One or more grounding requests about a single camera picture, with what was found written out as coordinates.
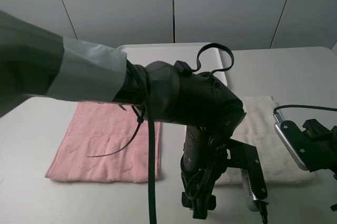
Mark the pink terry towel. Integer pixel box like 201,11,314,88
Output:
45,102,148,182

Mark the white rectangular plastic tray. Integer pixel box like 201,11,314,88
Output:
117,43,223,73

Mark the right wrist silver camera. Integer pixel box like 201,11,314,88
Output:
273,113,315,172

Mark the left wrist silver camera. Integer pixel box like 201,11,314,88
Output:
241,152,268,214

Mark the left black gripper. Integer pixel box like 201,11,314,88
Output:
180,139,257,219

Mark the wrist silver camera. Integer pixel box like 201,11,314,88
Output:
273,113,315,172
241,152,268,214

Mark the cream white terry towel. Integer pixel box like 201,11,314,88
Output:
213,94,315,188

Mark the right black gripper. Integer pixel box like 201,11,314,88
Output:
303,119,336,179

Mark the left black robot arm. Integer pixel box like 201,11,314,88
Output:
1,13,266,223

